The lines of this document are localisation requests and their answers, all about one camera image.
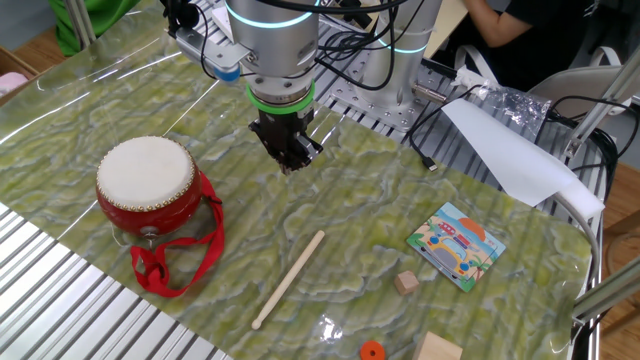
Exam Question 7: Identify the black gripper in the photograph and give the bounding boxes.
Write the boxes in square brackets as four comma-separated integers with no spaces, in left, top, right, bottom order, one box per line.
[248,110,324,175]

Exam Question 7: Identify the pale wooden drumstick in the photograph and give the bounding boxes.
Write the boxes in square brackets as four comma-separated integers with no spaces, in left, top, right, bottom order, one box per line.
[251,229,326,331]

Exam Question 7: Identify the red drum white skin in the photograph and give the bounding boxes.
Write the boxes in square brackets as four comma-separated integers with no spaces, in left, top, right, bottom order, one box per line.
[95,135,204,239]

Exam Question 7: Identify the green marble pattern mat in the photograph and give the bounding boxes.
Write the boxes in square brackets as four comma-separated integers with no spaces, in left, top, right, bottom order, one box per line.
[0,0,601,360]

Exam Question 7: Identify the silver robot mounting plate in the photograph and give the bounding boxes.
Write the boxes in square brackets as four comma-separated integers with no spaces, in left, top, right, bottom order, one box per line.
[329,69,432,134]

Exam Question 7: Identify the small wooden cube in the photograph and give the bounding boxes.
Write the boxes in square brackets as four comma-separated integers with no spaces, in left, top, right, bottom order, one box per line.
[393,270,420,296]

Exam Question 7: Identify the bus picture puzzle board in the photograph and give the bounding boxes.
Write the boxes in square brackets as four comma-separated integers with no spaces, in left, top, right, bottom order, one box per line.
[405,201,507,293]

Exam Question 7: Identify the white paper sheet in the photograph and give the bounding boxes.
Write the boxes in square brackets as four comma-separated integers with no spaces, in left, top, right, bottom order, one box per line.
[441,97,607,221]

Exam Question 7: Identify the green cloth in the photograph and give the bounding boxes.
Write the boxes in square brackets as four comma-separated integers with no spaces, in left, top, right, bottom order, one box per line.
[47,0,142,58]

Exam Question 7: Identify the clear plastic bag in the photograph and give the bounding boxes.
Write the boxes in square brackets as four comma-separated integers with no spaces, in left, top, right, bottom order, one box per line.
[452,64,552,137]

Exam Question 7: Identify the large wooden block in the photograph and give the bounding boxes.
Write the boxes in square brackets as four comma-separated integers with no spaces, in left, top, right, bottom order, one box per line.
[412,330,464,360]

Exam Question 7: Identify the person in black shirt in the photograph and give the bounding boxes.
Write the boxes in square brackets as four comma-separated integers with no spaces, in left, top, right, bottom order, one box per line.
[458,0,609,94]

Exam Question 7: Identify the pink soft item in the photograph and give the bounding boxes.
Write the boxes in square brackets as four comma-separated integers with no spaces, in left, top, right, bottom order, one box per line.
[0,71,30,99]

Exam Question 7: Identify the grey white chair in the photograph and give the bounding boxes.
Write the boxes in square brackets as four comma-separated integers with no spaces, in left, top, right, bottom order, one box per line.
[452,44,640,119]

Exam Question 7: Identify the green flange ring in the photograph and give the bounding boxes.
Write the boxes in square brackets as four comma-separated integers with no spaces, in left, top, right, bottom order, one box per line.
[245,79,317,116]

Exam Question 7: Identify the red drum strap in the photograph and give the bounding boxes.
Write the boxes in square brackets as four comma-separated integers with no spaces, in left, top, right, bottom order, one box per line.
[130,172,226,299]

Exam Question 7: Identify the wrist camera silver bracket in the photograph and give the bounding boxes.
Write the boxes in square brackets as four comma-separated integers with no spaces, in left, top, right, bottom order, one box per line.
[167,0,251,84]

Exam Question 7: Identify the black usb cable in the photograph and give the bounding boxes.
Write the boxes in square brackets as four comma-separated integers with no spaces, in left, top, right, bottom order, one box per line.
[407,83,484,173]

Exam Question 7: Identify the orange ring disc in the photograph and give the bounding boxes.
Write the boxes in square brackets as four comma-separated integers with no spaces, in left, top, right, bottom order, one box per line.
[359,340,387,360]

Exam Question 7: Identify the aluminium frame post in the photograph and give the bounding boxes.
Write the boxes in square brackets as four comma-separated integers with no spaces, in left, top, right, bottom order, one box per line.
[569,254,640,326]
[563,47,640,160]
[62,0,97,51]

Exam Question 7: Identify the grey hose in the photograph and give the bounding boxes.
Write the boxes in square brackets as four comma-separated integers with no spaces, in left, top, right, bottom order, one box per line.
[552,192,601,296]

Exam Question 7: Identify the black cable bundle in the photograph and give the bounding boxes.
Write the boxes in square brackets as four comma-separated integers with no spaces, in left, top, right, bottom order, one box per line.
[547,93,640,201]

